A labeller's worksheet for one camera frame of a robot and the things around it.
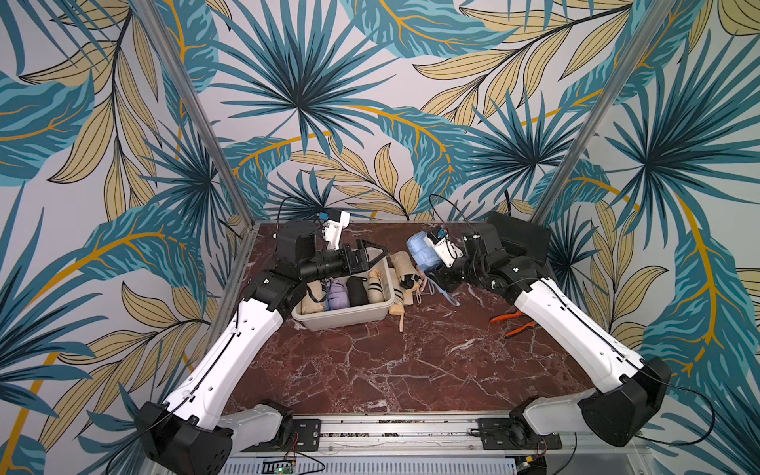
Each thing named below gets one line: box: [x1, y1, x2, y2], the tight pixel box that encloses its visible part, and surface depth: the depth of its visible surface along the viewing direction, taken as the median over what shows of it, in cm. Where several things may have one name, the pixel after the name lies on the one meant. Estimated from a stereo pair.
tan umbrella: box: [295, 280, 326, 315], surface depth 87 cm
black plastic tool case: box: [486, 211, 551, 267], surface depth 108 cm
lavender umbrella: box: [327, 279, 351, 310], surface depth 97 cm
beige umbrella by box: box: [389, 250, 424, 302], surface depth 100 cm
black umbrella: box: [345, 276, 370, 306], surface depth 100 cm
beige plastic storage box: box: [290, 249, 395, 332], surface depth 84 cm
